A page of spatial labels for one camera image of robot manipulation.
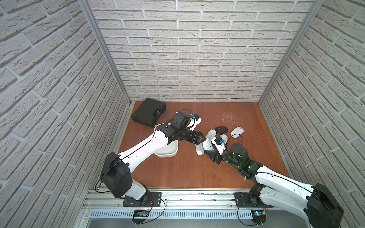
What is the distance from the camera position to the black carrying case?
1.04 meters

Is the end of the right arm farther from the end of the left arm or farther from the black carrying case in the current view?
the black carrying case

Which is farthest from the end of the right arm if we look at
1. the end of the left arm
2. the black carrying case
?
the black carrying case
